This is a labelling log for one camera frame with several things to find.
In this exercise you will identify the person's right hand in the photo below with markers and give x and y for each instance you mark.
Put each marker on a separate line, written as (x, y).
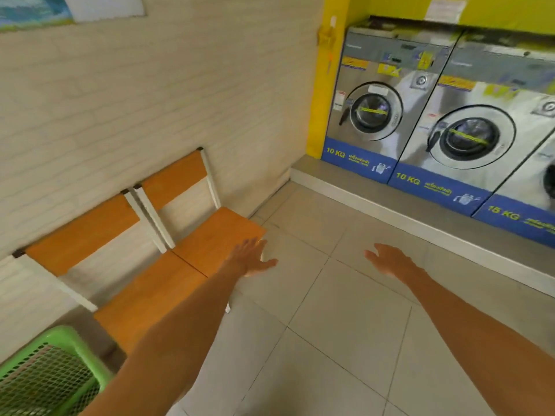
(392, 260)

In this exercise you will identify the person's left hand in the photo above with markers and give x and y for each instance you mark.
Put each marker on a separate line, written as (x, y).
(247, 258)

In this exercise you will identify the person's left thumb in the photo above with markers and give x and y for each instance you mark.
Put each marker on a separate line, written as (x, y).
(268, 263)

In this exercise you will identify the person's right thumb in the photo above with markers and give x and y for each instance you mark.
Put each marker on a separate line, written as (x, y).
(370, 255)

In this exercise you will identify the person's right forearm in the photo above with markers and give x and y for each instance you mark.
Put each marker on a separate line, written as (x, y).
(485, 342)

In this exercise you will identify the person's left forearm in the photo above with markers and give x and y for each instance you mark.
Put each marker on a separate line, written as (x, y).
(173, 342)

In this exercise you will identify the orange wooden chair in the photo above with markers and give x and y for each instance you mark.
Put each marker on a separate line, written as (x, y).
(216, 229)
(130, 272)

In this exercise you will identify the small silver washing machine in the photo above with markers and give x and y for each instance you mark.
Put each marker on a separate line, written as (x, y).
(376, 103)

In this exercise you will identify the large silver washing machine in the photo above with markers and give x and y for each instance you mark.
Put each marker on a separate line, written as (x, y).
(527, 199)

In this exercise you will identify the green plastic laundry basket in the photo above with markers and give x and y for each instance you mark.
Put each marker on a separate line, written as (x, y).
(50, 376)

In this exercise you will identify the white paper notice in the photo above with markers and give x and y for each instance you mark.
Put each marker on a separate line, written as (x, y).
(445, 9)

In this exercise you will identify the yellow wall-mounted fixture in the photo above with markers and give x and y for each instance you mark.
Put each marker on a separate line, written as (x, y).
(327, 38)

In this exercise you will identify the white wall paper sheet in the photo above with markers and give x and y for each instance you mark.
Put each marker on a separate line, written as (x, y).
(106, 6)

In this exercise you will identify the blue wall poster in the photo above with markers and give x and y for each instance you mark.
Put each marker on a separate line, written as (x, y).
(30, 10)

